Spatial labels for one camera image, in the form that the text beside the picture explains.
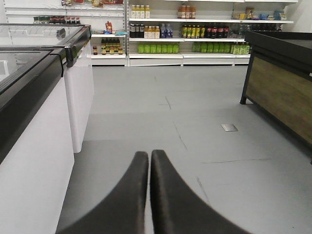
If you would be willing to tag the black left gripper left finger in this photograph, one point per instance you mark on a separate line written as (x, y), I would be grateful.
(122, 211)

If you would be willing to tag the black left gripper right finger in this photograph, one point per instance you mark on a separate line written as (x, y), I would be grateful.
(176, 209)

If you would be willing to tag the near white chest freezer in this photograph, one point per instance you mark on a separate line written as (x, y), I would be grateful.
(36, 153)

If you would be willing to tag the white chest freezer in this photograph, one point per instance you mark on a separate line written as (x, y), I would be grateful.
(74, 40)
(36, 153)

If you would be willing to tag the metal floor outlet plate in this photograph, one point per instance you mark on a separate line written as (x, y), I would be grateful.
(229, 128)

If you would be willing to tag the black wooden produce stand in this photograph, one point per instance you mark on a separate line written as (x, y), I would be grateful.
(279, 79)

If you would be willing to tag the white store shelving unit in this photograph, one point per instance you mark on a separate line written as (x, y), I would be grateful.
(157, 32)

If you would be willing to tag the far white chest freezer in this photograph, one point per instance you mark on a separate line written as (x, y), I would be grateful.
(74, 40)

